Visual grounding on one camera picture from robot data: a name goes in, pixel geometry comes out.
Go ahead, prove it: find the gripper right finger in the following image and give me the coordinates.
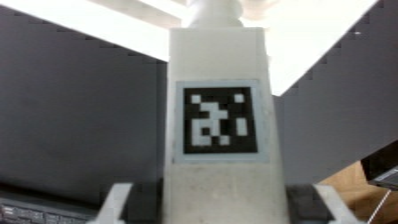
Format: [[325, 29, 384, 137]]
[[286, 184, 363, 224]]

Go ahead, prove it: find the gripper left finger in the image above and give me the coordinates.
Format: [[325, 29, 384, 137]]
[[87, 182, 160, 224]]

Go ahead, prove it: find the white leg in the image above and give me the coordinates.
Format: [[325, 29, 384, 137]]
[[164, 0, 290, 224]]

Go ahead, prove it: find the white square table top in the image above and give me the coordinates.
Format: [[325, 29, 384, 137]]
[[0, 0, 382, 95]]

